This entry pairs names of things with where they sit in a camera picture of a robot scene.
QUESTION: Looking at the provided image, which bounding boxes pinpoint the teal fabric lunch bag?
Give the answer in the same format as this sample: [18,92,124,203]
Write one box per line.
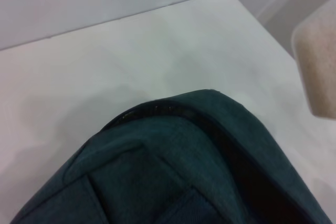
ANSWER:
[7,89,333,224]

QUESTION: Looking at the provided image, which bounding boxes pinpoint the clear container with blue-rimmed lid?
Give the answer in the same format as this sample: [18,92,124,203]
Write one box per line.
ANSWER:
[290,0,336,119]

